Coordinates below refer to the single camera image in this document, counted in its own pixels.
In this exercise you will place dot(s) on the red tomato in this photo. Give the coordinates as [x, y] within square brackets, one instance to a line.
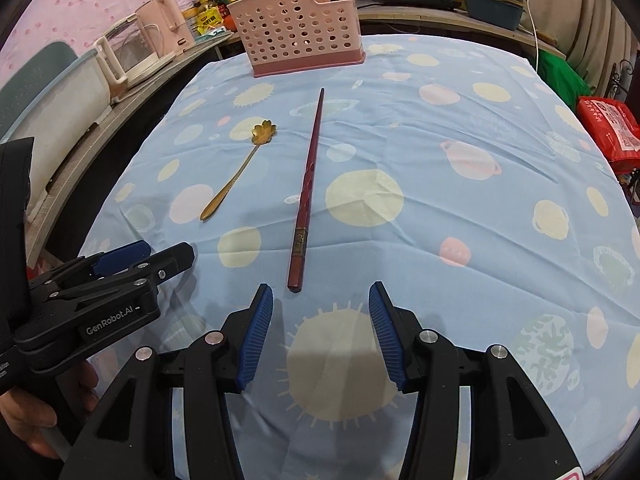
[229, 23]

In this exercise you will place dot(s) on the teal chair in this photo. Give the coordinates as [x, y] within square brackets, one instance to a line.
[35, 80]

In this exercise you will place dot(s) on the pink electric kettle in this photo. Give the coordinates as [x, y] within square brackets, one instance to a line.
[160, 20]

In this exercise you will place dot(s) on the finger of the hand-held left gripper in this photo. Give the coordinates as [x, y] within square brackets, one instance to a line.
[122, 255]
[170, 262]

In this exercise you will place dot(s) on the dark red carved chopstick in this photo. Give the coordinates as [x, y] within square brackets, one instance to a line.
[305, 190]

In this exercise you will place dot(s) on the black iron rack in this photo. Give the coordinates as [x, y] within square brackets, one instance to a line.
[625, 82]

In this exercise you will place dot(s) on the green plastic bag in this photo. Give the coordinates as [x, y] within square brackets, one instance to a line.
[562, 77]

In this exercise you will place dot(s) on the yellow label packet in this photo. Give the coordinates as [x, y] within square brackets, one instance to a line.
[207, 19]

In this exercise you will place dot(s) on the black induction cooktop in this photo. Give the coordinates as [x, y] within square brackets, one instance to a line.
[420, 1]

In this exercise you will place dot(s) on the pink plastic utensil basket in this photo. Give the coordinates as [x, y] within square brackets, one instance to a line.
[300, 30]

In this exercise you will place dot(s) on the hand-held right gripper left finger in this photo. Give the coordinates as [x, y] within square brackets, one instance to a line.
[255, 340]

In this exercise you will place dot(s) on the beige curtain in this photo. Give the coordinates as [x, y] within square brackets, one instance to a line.
[575, 5]

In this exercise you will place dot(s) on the blue plastic basin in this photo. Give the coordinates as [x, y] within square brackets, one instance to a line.
[495, 12]

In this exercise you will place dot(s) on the person's left hand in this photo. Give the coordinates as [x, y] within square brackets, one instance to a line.
[25, 420]

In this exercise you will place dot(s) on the gold flower spoon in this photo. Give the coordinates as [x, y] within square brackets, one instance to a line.
[235, 175]

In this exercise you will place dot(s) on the red plastic bag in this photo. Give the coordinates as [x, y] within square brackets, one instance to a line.
[612, 130]

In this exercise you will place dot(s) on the pink dotted curtain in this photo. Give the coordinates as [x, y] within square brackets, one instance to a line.
[75, 5]

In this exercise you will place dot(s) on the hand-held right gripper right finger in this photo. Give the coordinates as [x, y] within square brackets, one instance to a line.
[385, 335]

